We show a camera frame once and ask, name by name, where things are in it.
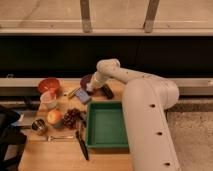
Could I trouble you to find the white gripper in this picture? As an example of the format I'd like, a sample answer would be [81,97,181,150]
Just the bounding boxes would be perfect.
[88,71,108,90]

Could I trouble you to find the light blue towel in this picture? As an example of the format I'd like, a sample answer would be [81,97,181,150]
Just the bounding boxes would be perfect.
[86,84,94,92]

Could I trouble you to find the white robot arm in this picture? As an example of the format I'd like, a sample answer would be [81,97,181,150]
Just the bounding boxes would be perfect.
[86,59,181,171]

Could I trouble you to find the purple bowl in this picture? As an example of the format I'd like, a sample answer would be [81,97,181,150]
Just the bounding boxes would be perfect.
[80,74,97,94]

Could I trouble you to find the red orange bowl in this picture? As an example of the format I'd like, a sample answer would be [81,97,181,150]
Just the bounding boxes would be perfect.
[38,77,60,93]

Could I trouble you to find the black rectangular block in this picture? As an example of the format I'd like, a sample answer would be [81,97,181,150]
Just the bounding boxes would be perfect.
[101,84,114,99]

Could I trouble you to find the blue sponge block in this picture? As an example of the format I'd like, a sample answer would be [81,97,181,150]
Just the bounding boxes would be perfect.
[75,88,91,104]

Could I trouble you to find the yellow white marker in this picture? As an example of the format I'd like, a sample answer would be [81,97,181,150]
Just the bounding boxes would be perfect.
[64,88,79,99]

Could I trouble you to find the brown pine cone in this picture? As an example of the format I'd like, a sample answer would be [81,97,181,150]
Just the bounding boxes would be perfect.
[63,108,81,129]

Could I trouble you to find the green plastic tray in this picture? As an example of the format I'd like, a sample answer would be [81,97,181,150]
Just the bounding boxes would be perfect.
[86,101,128,149]

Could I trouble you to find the white pink cup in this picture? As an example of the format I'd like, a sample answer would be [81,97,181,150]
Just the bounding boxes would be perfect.
[40,91,57,110]

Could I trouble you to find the peach fruit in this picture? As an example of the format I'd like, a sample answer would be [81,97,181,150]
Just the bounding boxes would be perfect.
[47,109,62,125]

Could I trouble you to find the metal measuring cup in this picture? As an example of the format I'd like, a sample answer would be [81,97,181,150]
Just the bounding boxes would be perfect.
[32,119,47,135]

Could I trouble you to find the silver fork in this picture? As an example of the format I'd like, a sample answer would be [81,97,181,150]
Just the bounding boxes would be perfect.
[47,136,74,142]

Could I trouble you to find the black handled knife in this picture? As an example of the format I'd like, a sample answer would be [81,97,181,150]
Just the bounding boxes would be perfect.
[75,122,89,161]

